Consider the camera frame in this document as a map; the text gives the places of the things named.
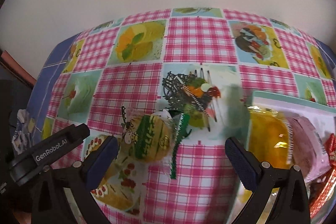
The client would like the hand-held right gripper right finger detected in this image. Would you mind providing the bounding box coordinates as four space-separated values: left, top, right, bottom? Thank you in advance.
225 137 311 224

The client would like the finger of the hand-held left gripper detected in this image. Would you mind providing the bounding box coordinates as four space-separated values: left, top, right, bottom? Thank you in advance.
67 124 90 146

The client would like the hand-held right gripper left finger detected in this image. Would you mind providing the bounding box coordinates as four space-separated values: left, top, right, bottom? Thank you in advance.
31 136 118 224

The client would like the orange clear snack packet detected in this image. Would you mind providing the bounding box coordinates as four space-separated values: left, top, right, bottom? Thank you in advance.
248 106 293 191

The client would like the green white cookie packet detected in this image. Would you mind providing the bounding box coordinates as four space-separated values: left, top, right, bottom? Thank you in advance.
121 106 191 179

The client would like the pink snack packet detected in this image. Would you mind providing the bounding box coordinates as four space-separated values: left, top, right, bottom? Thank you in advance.
286 116 331 182

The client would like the white box with teal rim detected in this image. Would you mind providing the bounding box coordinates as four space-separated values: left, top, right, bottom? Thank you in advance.
247 91 336 219

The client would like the red patterned snack packet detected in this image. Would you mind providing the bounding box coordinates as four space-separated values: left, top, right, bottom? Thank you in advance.
307 169 336 219

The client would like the red cartoon snack packet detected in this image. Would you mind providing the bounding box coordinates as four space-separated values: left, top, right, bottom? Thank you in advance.
324 133 336 169

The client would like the blue white crumpled wrapper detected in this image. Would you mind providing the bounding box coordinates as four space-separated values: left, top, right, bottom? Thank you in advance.
12 109 36 155

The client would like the dark cabinet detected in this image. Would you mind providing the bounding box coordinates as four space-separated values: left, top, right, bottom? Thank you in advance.
0 64 34 161

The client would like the reddish wooden board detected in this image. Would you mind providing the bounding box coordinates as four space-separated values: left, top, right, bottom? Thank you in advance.
0 49 37 86

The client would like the checkered fruit print tablecloth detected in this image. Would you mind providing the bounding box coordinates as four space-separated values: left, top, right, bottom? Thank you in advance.
26 7 336 224

